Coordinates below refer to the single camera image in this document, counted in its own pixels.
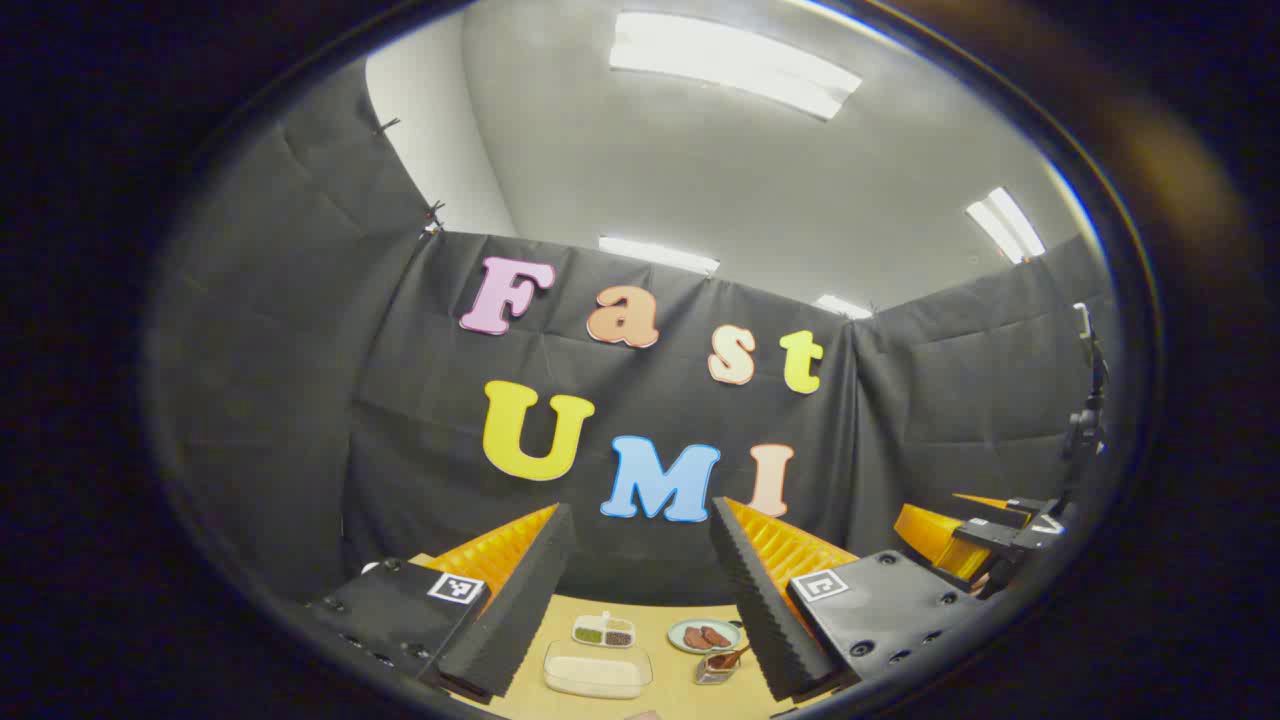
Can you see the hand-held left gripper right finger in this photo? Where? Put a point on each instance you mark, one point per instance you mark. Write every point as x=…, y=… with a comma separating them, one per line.
x=757, y=600

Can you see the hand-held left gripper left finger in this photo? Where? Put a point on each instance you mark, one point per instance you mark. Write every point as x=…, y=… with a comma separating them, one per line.
x=520, y=610

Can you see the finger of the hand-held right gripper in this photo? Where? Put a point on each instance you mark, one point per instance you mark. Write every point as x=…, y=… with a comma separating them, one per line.
x=935, y=540
x=1030, y=510

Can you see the clear box of white rice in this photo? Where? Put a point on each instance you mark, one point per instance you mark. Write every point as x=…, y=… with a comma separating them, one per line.
x=597, y=672

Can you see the red meat piece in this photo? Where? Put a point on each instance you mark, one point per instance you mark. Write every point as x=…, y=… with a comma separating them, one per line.
x=717, y=636
x=696, y=638

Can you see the white divided grain dish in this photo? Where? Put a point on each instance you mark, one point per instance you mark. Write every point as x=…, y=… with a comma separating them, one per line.
x=604, y=631

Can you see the pale green plate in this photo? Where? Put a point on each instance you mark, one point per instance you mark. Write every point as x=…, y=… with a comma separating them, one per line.
x=680, y=640

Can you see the webcam on black stand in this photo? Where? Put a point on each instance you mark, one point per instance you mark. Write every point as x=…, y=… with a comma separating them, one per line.
x=1088, y=400

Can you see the black backdrop cloth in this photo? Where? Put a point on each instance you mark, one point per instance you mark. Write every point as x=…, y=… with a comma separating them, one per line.
x=650, y=400

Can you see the ceiling light panel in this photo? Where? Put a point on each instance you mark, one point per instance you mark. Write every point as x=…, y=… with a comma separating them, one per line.
x=1005, y=225
x=842, y=306
x=658, y=254

